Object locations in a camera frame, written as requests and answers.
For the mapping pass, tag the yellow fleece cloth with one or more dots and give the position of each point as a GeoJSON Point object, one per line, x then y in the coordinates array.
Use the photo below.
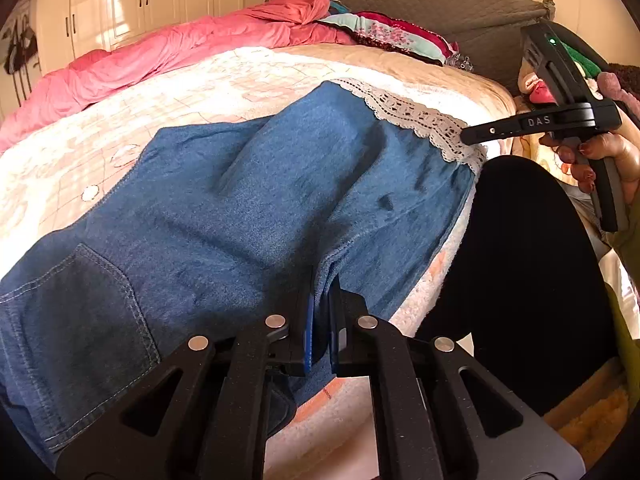
{"type": "Point", "coordinates": [590, 415]}

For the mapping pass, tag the blue denim pants lace trim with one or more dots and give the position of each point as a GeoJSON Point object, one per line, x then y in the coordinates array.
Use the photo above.
{"type": "Point", "coordinates": [210, 195]}

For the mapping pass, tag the plush toy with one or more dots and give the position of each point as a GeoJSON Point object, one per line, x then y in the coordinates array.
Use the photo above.
{"type": "Point", "coordinates": [537, 90]}

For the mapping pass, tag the person's leg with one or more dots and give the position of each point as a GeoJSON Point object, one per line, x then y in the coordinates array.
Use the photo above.
{"type": "Point", "coordinates": [520, 260]}

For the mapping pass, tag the pink quilt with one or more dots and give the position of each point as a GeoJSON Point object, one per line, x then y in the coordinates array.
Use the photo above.
{"type": "Point", "coordinates": [150, 55]}

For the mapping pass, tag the white wardrobe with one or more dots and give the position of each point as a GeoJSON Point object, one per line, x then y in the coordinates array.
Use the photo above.
{"type": "Point", "coordinates": [125, 5]}

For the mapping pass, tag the green cloth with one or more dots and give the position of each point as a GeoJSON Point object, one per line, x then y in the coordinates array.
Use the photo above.
{"type": "Point", "coordinates": [582, 62]}

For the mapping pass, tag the grey quilted headboard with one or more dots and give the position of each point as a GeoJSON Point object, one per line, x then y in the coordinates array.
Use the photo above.
{"type": "Point", "coordinates": [450, 5]}

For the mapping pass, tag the hanging dark bags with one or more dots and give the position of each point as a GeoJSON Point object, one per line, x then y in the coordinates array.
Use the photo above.
{"type": "Point", "coordinates": [20, 55]}

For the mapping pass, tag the white orange printed blanket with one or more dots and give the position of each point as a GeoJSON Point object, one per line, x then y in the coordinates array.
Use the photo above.
{"type": "Point", "coordinates": [75, 160]}

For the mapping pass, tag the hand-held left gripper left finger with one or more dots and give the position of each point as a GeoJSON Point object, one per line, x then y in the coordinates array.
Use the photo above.
{"type": "Point", "coordinates": [310, 331]}

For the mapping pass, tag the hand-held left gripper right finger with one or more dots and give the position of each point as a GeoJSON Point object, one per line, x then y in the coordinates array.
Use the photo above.
{"type": "Point", "coordinates": [334, 342]}

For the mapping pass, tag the person's right hand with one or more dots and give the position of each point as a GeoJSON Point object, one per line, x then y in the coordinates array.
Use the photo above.
{"type": "Point", "coordinates": [627, 160]}

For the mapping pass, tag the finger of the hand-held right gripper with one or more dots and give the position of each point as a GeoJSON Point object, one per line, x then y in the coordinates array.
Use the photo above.
{"type": "Point", "coordinates": [490, 132]}

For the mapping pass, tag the colourful floral pillow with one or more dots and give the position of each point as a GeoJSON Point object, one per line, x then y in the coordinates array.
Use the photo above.
{"type": "Point", "coordinates": [395, 32]}

